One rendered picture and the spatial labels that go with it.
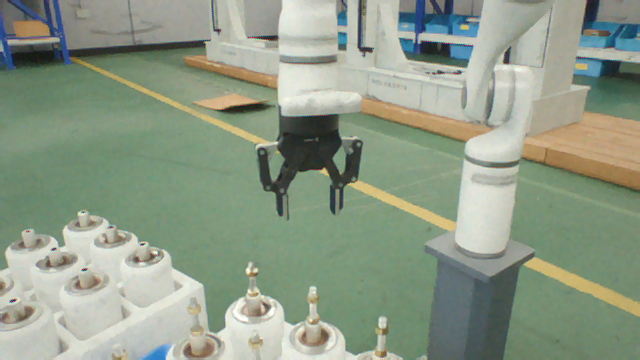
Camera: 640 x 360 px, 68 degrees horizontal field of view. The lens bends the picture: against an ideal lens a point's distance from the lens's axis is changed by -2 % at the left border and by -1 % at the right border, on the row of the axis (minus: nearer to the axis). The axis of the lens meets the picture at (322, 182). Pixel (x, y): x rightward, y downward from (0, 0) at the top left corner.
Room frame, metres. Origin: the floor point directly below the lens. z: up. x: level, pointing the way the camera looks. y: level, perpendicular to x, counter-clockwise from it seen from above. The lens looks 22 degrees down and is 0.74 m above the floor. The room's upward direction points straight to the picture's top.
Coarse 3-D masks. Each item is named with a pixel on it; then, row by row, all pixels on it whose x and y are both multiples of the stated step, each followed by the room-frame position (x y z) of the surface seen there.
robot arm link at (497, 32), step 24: (504, 0) 0.66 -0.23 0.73; (528, 0) 0.64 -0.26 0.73; (552, 0) 0.65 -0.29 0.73; (480, 24) 0.72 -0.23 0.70; (504, 24) 0.67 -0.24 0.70; (528, 24) 0.67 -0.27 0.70; (480, 48) 0.72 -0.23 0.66; (504, 48) 0.69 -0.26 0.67; (480, 72) 0.72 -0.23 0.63; (480, 96) 0.74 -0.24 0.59; (480, 120) 0.77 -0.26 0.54
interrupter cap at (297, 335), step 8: (320, 320) 0.62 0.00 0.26; (296, 328) 0.61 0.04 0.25; (304, 328) 0.61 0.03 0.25; (328, 328) 0.61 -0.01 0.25; (288, 336) 0.59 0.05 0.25; (296, 336) 0.59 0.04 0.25; (304, 336) 0.59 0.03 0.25; (328, 336) 0.59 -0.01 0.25; (336, 336) 0.59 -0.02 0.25; (296, 344) 0.57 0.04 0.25; (304, 344) 0.57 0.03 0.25; (312, 344) 0.57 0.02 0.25; (320, 344) 0.57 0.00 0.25; (328, 344) 0.57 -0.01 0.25; (304, 352) 0.55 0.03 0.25; (312, 352) 0.55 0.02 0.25; (320, 352) 0.55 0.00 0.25
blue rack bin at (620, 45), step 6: (636, 24) 4.71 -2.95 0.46; (624, 30) 4.54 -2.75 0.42; (630, 30) 4.63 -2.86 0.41; (636, 30) 4.72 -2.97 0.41; (618, 36) 4.48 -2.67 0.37; (624, 36) 4.55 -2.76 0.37; (630, 36) 4.64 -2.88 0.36; (636, 36) 4.72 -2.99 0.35; (618, 42) 4.41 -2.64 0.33; (624, 42) 4.37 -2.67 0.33; (630, 42) 4.33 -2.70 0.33; (636, 42) 4.30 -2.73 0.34; (618, 48) 4.41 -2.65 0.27; (624, 48) 4.37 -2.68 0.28; (630, 48) 4.33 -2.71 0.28; (636, 48) 4.29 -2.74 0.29
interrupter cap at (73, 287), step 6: (78, 276) 0.75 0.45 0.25; (96, 276) 0.75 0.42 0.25; (102, 276) 0.75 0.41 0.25; (108, 276) 0.75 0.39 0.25; (72, 282) 0.73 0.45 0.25; (78, 282) 0.73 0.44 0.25; (96, 282) 0.73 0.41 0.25; (102, 282) 0.73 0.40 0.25; (108, 282) 0.73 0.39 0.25; (66, 288) 0.71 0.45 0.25; (72, 288) 0.71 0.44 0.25; (78, 288) 0.71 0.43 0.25; (84, 288) 0.72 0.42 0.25; (90, 288) 0.71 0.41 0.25; (96, 288) 0.71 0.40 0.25; (102, 288) 0.71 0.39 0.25; (72, 294) 0.69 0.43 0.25; (78, 294) 0.69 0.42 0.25; (84, 294) 0.69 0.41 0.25; (90, 294) 0.70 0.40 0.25
